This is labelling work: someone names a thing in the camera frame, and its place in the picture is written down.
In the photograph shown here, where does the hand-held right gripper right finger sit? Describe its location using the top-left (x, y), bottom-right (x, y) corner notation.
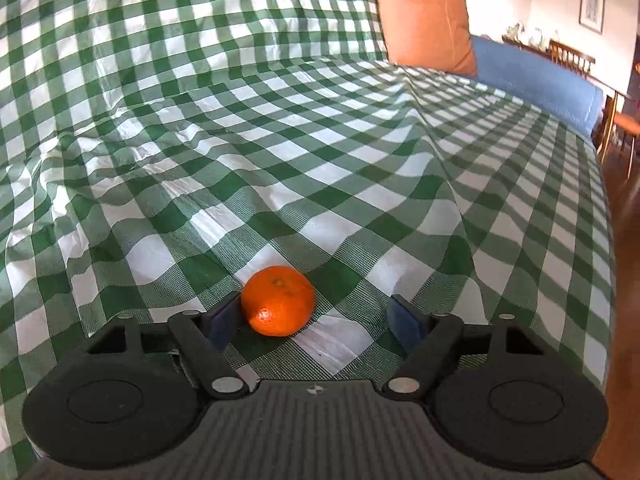
top-left (382, 293), bottom-right (547, 402)

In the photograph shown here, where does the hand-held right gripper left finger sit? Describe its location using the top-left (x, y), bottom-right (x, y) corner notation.
top-left (86, 291), bottom-right (249, 402)

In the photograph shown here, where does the orange tangerine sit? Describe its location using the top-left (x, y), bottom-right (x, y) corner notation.
top-left (241, 265), bottom-right (317, 338)

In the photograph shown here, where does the green checkered cloth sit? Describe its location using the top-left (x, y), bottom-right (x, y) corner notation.
top-left (0, 0), bottom-right (617, 480)

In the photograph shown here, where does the blue cushion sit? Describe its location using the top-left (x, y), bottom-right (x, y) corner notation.
top-left (470, 35), bottom-right (605, 139)

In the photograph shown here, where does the wooden chair with orange seat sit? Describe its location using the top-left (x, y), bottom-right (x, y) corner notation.
top-left (611, 112), bottom-right (640, 179)

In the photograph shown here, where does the orange cushion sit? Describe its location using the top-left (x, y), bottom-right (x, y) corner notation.
top-left (370, 0), bottom-right (479, 79)

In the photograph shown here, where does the wooden spindle chair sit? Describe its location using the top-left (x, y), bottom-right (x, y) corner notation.
top-left (548, 40), bottom-right (597, 79)

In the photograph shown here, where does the framed wall picture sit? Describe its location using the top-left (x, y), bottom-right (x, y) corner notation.
top-left (579, 0), bottom-right (606, 36)

